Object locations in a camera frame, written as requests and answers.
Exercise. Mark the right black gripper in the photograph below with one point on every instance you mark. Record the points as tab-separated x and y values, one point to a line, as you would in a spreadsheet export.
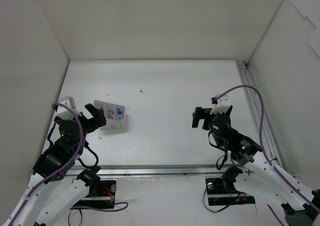
203	117

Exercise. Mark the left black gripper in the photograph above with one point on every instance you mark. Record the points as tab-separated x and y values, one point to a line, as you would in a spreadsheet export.
90	122

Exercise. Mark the blue capped glue bottle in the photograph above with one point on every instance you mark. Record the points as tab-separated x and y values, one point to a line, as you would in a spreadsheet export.
119	114

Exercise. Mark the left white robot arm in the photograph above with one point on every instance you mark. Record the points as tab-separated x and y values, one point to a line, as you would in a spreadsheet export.
53	165

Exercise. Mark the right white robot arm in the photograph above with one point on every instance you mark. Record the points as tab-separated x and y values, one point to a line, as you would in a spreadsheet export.
257	175

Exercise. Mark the white divided organizer box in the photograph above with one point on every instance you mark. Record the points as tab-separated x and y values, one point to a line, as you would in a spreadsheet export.
115	115

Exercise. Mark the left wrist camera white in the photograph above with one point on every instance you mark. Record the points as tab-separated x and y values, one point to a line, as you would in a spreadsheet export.
65	108

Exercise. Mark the aluminium front rail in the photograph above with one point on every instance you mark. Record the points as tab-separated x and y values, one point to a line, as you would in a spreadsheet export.
118	171

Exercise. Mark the aluminium rail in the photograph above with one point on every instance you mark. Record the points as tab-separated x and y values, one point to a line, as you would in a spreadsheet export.
256	109
118	171

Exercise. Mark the aluminium right rail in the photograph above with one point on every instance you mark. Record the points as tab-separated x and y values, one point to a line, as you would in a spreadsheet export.
256	109

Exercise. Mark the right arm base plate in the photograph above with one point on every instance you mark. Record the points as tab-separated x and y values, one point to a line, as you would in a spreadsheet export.
216	198

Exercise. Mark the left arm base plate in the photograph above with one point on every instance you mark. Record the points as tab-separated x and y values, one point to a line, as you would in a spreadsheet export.
98	195

